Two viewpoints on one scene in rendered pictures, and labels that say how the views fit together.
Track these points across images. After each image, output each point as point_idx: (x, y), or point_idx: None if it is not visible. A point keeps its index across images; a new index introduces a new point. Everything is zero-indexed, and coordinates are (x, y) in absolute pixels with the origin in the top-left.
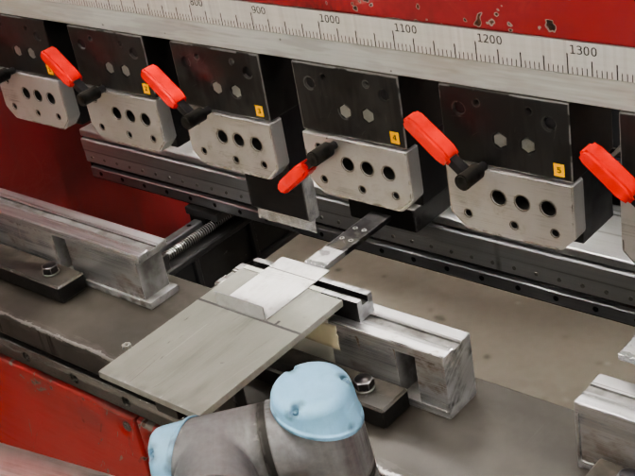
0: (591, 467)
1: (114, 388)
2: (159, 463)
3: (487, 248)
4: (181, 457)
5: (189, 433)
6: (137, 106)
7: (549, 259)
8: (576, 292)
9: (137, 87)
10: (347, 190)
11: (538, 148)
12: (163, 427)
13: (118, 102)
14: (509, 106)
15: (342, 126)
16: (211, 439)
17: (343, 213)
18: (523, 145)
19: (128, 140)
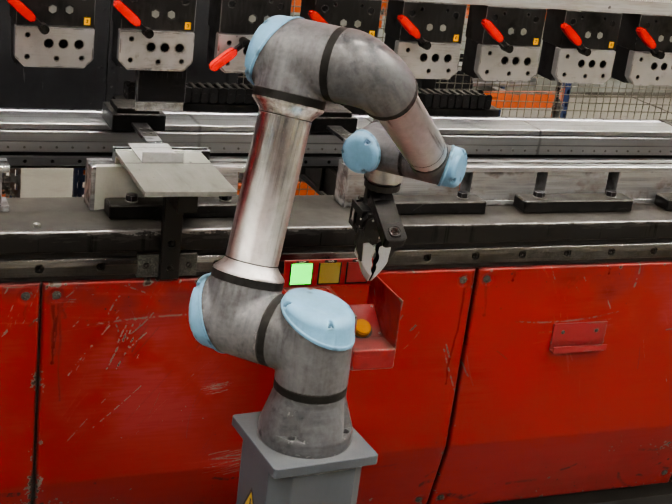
0: (350, 204)
1: (29, 261)
2: (374, 143)
3: (193, 139)
4: (381, 139)
5: (372, 131)
6: (74, 35)
7: (234, 136)
8: (245, 155)
9: (78, 21)
10: (242, 67)
11: (363, 24)
12: (357, 133)
13: (54, 34)
14: (353, 4)
15: (248, 27)
16: (385, 130)
17: (79, 139)
18: (355, 24)
19: (53, 63)
